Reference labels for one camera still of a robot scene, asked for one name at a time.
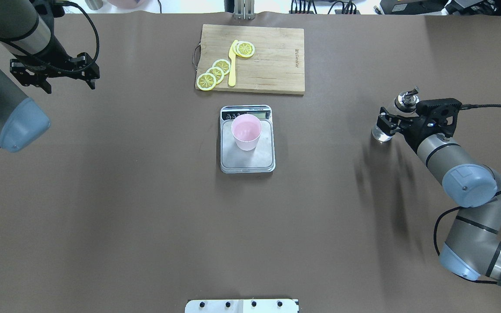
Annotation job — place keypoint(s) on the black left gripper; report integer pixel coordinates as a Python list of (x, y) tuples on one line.
[(57, 55)]

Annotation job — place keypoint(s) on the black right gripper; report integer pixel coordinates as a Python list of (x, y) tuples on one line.
[(412, 128)]

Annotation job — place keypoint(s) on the glass sauce dispenser bottle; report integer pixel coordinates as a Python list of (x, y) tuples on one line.
[(389, 119)]

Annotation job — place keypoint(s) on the pink plastic cup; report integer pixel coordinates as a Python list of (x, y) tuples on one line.
[(246, 130)]

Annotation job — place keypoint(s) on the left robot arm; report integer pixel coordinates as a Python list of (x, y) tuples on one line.
[(30, 55)]

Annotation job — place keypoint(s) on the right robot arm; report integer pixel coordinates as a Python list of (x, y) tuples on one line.
[(466, 237)]

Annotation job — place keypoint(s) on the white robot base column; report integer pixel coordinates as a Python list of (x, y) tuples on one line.
[(243, 306)]

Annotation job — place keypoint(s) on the digital kitchen scale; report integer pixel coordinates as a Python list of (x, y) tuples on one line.
[(233, 160)]

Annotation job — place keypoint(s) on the wooden cutting board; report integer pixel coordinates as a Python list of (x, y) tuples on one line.
[(277, 66)]

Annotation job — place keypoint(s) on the middle lemon slice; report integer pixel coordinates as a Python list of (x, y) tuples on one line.
[(217, 73)]

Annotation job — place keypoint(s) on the aluminium frame post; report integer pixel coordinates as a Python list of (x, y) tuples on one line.
[(244, 10)]

